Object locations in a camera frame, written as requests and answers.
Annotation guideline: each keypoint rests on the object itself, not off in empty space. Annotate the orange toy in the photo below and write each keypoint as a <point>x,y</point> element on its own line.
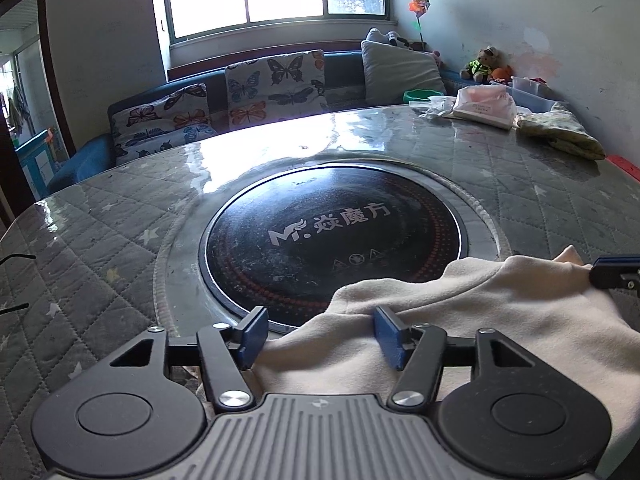
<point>501,74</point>

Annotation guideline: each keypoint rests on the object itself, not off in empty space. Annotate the cream garment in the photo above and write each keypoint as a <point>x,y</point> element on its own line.
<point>525,310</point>

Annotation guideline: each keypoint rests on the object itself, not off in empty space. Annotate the black and white plush toy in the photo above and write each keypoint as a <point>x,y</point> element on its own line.
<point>387,37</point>

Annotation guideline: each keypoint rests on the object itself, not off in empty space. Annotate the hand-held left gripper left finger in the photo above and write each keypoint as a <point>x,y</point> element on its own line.
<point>251,336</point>

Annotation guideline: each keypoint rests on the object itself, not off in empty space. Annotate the white and pink plastic bag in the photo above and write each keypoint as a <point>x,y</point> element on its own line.
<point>485,105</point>

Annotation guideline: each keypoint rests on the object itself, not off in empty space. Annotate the grey pillow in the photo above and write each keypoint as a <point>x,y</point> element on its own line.
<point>400,72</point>

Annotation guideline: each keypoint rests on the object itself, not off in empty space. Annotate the black round induction cooker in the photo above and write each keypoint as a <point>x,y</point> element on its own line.
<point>320,240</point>

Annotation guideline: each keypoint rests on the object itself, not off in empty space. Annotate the red object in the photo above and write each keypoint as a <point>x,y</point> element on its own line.
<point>627,166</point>

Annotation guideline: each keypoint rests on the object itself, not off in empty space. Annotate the small butterfly print cushion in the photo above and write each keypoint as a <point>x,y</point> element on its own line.
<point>160,120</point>

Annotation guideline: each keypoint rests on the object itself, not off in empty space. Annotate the blue sofa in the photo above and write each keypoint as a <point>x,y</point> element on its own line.
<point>345,72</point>

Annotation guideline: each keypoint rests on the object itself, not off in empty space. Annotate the brown teddy bear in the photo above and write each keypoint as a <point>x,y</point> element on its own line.
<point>482,64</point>

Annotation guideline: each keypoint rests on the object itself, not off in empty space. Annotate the green bowl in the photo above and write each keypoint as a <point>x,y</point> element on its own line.
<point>420,95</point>

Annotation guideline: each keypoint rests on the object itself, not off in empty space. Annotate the green floral cloth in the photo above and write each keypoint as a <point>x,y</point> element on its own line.
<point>560,130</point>

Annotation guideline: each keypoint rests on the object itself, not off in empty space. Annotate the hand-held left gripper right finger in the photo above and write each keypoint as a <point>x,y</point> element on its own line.
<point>390,341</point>

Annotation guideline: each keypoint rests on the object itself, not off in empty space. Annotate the colourful pinwheel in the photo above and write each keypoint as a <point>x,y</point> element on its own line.
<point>419,5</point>

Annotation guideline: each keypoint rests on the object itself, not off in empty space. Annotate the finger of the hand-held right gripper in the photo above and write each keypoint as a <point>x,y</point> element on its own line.
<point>612,271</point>

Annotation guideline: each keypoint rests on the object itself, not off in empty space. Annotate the dark wooden door frame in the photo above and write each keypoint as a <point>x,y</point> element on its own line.
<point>52,75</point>

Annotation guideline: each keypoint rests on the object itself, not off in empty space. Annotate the clear plastic box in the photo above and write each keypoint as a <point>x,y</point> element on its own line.
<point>535,91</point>

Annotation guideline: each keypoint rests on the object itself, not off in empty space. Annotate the large butterfly print cushion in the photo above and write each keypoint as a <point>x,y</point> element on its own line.
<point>272,90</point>

